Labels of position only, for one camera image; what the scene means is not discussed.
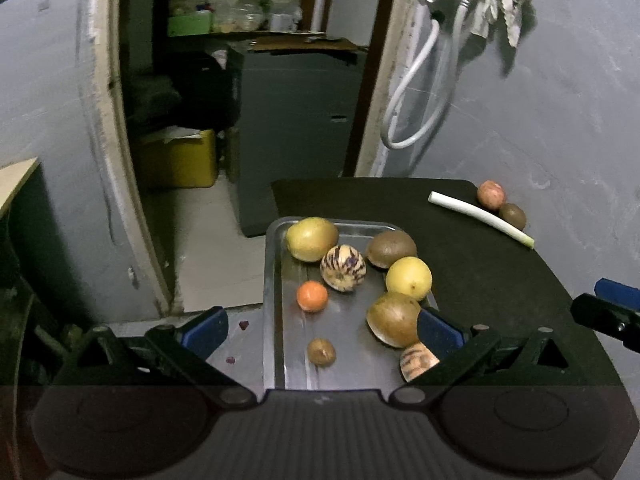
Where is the white leek stalk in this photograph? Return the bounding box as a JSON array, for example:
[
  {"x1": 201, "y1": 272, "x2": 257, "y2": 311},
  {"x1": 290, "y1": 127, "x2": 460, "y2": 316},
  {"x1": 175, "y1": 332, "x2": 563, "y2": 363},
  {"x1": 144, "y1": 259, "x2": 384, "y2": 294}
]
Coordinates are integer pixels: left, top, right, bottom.
[{"x1": 427, "y1": 191, "x2": 535, "y2": 249}]

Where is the brown round fruit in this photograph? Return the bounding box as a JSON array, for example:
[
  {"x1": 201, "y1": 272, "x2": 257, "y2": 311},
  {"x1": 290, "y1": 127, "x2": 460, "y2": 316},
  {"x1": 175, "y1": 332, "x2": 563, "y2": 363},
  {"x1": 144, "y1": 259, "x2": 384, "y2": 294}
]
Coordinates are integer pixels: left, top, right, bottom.
[{"x1": 366, "y1": 292, "x2": 422, "y2": 348}]

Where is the small brown kiwi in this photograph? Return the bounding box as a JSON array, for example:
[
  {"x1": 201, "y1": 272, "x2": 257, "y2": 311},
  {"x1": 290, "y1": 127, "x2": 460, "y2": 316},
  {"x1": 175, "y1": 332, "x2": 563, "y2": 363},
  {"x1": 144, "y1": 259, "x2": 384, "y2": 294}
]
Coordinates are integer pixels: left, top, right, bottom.
[{"x1": 307, "y1": 338, "x2": 336, "y2": 367}]

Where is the small orange tangerine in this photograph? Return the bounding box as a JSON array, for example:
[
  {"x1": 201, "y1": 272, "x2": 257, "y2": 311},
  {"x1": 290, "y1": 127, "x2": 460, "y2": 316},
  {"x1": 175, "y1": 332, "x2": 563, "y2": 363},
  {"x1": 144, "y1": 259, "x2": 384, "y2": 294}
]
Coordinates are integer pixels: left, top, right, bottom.
[{"x1": 296, "y1": 281, "x2": 329, "y2": 313}]

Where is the yellow-green mango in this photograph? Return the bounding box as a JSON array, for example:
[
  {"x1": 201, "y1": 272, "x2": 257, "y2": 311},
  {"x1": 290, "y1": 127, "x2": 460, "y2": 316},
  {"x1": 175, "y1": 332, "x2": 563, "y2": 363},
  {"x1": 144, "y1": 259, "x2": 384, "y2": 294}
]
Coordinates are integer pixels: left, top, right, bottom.
[{"x1": 285, "y1": 217, "x2": 338, "y2": 263}]

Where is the yellow box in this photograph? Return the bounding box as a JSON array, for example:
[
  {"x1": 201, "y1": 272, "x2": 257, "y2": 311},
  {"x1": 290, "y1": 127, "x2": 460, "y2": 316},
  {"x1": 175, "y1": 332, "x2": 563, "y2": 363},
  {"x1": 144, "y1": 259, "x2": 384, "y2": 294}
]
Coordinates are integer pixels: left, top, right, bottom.
[{"x1": 139, "y1": 127, "x2": 218, "y2": 188}]

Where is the yellow lemon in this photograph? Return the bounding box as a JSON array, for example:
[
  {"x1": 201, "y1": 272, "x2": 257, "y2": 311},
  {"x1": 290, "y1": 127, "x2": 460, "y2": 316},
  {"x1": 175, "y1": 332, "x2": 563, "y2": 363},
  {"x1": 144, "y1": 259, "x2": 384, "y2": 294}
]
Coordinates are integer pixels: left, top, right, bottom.
[{"x1": 385, "y1": 257, "x2": 433, "y2": 301}]

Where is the metal tray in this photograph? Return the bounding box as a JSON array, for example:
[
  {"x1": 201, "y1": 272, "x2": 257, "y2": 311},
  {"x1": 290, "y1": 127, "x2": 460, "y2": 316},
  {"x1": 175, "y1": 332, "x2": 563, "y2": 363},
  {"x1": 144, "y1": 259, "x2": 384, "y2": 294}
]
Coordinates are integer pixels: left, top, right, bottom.
[{"x1": 264, "y1": 217, "x2": 405, "y2": 396}]

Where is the beige countertop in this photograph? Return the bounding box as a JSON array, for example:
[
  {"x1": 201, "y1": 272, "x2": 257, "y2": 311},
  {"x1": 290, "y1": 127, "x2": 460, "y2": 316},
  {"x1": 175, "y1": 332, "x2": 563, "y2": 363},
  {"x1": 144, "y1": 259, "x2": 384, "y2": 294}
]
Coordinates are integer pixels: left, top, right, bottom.
[{"x1": 0, "y1": 157, "x2": 39, "y2": 217}]

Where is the green container on shelf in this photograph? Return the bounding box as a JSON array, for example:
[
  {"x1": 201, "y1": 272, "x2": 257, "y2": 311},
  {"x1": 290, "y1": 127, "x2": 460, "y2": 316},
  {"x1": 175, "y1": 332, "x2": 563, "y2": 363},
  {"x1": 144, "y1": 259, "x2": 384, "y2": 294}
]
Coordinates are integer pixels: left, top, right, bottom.
[{"x1": 168, "y1": 11, "x2": 213, "y2": 37}]

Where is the brown kiwi-like fruit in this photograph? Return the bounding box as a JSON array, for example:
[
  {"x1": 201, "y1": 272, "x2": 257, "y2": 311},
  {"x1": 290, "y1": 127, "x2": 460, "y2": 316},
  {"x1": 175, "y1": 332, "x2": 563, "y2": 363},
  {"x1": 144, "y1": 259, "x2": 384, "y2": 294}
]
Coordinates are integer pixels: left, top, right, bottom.
[{"x1": 366, "y1": 230, "x2": 418, "y2": 269}]

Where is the dark cabinet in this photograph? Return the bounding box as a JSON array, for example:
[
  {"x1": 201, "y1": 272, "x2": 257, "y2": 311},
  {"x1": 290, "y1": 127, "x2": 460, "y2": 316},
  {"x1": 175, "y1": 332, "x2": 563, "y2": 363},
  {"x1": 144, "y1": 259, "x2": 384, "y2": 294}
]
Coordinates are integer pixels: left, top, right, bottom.
[{"x1": 226, "y1": 44, "x2": 366, "y2": 237}]

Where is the white hose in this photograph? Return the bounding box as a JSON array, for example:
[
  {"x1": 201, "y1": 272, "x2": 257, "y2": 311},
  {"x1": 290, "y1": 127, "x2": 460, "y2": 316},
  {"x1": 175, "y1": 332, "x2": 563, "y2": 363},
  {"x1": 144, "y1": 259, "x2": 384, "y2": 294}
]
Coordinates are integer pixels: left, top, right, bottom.
[{"x1": 380, "y1": 0, "x2": 490, "y2": 151}]

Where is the dark green-brown fruit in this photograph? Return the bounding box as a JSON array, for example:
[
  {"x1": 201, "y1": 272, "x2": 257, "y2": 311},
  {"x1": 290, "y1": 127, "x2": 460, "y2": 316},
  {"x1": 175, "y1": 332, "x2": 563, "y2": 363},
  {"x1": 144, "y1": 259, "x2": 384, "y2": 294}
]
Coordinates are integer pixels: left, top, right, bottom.
[{"x1": 499, "y1": 203, "x2": 527, "y2": 231}]

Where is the striped pepino melon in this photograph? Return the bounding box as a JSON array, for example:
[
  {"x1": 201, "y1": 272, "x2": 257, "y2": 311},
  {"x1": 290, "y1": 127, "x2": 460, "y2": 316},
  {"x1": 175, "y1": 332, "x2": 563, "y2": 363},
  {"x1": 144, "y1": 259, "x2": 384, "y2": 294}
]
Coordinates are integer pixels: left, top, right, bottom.
[
  {"x1": 320, "y1": 244, "x2": 367, "y2": 292},
  {"x1": 399, "y1": 342, "x2": 439, "y2": 382}
]

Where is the reddish passion fruit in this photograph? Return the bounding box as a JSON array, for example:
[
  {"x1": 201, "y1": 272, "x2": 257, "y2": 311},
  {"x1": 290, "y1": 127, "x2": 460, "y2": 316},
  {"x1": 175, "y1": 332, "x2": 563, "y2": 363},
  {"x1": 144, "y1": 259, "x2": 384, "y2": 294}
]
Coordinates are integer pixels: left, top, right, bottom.
[{"x1": 476, "y1": 180, "x2": 506, "y2": 210}]

